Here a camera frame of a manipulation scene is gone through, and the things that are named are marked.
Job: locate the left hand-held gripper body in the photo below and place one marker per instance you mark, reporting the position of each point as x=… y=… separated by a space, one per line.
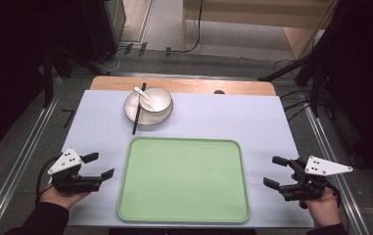
x=66 y=161

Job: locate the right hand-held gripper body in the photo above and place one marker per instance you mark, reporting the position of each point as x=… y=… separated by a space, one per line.
x=324 y=166

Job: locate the person's left hand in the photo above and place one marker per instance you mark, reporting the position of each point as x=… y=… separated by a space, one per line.
x=61 y=197

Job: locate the person's right hand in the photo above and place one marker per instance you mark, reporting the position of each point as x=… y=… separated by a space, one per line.
x=324 y=210

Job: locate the white plate with dark rim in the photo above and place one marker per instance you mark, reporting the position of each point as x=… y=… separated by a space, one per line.
x=131 y=111

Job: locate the black chopsticks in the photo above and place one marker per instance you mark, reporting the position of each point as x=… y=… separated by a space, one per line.
x=138 y=114

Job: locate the pale blue table mat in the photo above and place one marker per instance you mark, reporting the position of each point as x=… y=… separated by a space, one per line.
x=223 y=114

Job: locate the green plastic tray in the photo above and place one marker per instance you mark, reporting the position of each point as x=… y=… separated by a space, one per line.
x=184 y=181

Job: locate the white ceramic spoon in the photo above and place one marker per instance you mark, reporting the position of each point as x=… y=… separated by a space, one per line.
x=144 y=95

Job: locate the white ceramic bowl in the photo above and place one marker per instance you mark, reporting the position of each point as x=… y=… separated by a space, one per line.
x=161 y=99

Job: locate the black tripod stand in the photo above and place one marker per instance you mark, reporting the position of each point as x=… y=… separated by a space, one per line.
x=60 y=63
x=304 y=70

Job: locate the dark curtain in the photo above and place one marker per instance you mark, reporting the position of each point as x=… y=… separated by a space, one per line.
x=8 y=65
x=366 y=81

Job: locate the black cabinet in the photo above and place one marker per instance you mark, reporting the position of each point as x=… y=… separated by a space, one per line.
x=104 y=26

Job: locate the light wooden furniture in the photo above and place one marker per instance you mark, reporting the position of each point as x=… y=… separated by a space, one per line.
x=256 y=14

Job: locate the aluminium floor rail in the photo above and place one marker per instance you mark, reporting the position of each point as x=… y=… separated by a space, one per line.
x=334 y=153
x=17 y=156

